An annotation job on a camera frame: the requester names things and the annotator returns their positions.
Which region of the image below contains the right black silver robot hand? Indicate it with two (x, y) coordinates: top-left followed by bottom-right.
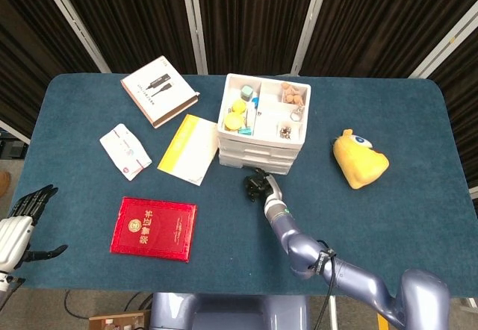
(243, 168), (283, 205)

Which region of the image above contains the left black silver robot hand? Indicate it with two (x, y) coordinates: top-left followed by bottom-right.
(0, 184), (69, 271)

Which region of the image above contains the white drawer organizer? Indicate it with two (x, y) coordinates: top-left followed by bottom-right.
(217, 72), (312, 175)

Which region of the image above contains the cardboard box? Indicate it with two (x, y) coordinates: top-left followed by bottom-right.
(88, 310), (151, 330)

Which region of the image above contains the blue felt table cover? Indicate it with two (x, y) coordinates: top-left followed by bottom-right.
(10, 72), (477, 298)

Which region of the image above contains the large yellow round case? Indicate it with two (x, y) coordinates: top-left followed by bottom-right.
(223, 113), (245, 131)

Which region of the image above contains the yellow and white booklet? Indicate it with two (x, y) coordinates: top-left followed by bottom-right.
(157, 113), (220, 187)

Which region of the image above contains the brown cork pieces pile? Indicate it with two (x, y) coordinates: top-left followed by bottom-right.
(280, 81), (305, 106)

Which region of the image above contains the yellow plush toy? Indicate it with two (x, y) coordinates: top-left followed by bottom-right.
(330, 128), (390, 190)

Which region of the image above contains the red certificate folder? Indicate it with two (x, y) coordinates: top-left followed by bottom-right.
(109, 196), (198, 263)

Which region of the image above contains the blue-grey robot torso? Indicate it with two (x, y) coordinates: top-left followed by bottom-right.
(149, 292), (311, 330)

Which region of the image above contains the white tissue packet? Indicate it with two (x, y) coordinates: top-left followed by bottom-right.
(99, 122), (153, 181)

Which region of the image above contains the white table leg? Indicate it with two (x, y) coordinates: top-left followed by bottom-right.
(329, 295), (339, 330)

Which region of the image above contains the dark pleated partition panel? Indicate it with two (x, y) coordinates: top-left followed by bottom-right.
(194, 0), (323, 75)
(0, 0), (102, 139)
(428, 44), (478, 190)
(52, 0), (199, 75)
(301, 0), (478, 78)

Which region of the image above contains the black floor cable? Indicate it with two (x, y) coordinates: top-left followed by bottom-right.
(63, 290), (87, 318)

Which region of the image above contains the white partition frame post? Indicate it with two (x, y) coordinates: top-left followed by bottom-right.
(0, 119), (31, 145)
(290, 0), (333, 76)
(35, 0), (111, 74)
(408, 8), (478, 79)
(179, 0), (208, 75)

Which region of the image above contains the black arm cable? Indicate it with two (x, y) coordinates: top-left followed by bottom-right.
(315, 239), (339, 330)

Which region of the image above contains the white cable product box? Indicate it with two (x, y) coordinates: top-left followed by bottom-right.
(120, 55), (200, 129)

